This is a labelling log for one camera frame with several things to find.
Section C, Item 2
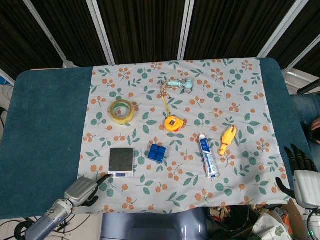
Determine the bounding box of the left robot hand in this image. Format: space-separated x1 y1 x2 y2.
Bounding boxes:
64 174 113 208

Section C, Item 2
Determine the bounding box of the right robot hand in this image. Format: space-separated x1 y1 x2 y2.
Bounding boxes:
275 143 320 210

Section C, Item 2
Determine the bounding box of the blue building block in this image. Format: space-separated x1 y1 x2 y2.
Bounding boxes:
147 144 168 164

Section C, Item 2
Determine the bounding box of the silver digital kitchen scale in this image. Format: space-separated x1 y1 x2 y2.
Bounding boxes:
108 147 135 179

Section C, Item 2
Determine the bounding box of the brown cardboard piece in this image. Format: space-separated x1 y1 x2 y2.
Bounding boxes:
286 198 308 240

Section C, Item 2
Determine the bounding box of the white printed paper bag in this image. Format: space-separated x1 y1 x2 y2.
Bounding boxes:
249 212 293 240

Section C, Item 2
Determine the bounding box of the teal velvet table cover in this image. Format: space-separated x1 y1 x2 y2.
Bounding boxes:
0 57 313 219

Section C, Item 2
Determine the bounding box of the person in blue jeans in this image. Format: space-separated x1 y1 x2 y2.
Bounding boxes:
291 92 320 161

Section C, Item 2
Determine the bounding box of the blue grey robot torso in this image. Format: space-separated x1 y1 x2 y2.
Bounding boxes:
100 207 208 240

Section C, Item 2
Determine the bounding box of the yellow packing tape roll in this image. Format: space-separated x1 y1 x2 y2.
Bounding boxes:
109 99 133 125

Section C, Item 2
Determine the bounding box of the black trash bin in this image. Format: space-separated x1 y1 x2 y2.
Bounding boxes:
208 205 258 240

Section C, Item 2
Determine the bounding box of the yellow rubber chicken toy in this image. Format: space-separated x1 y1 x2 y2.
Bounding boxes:
219 125 238 157

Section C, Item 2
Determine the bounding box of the floral print tablecloth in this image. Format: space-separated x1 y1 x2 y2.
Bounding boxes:
74 57 292 215

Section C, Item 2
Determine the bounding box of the white blue toothpaste tube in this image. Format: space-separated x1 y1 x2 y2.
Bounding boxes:
198 133 220 179

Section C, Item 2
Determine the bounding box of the yellow tape measure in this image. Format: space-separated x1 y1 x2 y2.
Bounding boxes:
161 96 185 133

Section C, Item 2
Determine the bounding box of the black white-framed folding screen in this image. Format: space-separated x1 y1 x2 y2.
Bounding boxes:
0 0 320 85

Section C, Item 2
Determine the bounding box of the braided rope lanyard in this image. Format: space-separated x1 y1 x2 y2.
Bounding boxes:
159 80 181 100

